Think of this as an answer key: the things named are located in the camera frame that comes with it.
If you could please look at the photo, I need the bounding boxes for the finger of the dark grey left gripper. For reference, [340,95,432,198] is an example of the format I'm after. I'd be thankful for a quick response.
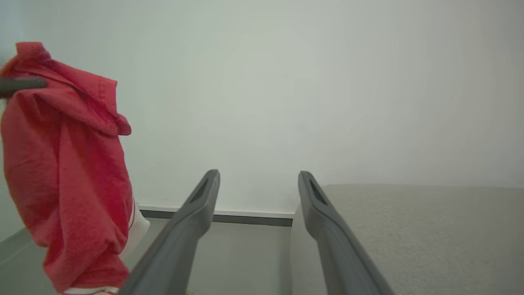
[0,77,48,99]

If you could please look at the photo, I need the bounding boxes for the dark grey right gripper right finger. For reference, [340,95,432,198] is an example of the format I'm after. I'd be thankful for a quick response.
[298,171,396,295]

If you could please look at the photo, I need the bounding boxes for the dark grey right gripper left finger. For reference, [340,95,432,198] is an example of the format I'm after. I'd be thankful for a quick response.
[118,169,221,295]

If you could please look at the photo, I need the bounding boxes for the red garment with white trim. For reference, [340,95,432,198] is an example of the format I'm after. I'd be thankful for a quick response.
[0,41,151,295]

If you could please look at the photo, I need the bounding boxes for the beige fabric sofa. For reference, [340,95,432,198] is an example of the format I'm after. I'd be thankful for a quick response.
[289,184,524,295]

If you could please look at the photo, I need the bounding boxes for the grey wall baseboard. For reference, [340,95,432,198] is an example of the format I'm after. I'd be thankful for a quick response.
[138,206,295,227]

